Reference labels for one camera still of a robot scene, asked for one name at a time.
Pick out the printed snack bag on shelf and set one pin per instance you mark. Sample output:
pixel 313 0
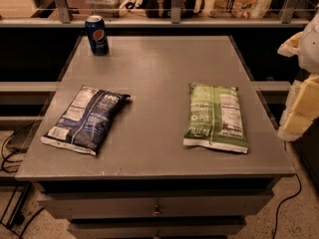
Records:
pixel 241 9

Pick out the grey drawer cabinet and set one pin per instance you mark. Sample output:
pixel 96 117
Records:
pixel 143 151

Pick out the green jalapeno chip bag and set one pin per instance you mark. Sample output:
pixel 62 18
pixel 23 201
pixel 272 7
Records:
pixel 215 119

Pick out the blue chip bag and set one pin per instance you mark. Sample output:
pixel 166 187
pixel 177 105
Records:
pixel 84 125

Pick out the lower drawer with knob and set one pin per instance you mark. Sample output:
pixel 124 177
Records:
pixel 157 228

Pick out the drawer with knob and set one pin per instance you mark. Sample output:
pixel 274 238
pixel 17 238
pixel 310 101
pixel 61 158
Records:
pixel 157 228
pixel 153 204

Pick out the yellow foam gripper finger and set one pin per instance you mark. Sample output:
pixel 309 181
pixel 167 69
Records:
pixel 301 109
pixel 291 47

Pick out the black backpack on shelf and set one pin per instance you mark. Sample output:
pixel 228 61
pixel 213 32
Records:
pixel 162 8

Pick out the blue pepsi can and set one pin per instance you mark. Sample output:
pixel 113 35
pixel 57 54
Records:
pixel 95 28

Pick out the upper drawer with knob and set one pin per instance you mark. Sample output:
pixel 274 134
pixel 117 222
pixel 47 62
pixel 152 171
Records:
pixel 153 204

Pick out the grey metal railing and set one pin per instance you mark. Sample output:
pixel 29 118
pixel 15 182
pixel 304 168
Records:
pixel 73 13

